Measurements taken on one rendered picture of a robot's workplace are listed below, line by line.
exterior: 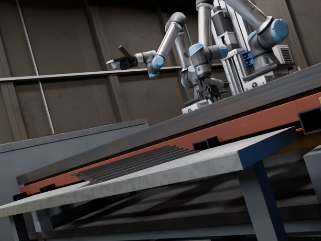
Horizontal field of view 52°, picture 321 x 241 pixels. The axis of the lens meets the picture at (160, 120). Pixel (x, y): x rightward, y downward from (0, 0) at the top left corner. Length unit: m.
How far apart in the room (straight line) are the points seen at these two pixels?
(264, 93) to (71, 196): 0.54
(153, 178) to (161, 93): 11.00
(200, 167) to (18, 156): 1.50
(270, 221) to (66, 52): 9.63
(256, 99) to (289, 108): 0.08
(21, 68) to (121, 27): 3.96
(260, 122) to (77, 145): 1.49
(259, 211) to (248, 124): 0.27
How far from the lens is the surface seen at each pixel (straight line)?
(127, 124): 2.44
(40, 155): 2.01
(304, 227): 0.90
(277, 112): 0.82
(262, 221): 0.66
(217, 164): 0.54
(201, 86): 1.63
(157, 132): 1.03
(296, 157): 1.67
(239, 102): 0.86
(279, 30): 1.88
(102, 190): 0.75
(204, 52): 1.64
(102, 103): 10.04
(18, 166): 1.95
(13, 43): 9.58
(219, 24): 2.25
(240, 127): 0.87
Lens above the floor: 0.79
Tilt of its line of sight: 5 degrees up
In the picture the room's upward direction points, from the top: 17 degrees counter-clockwise
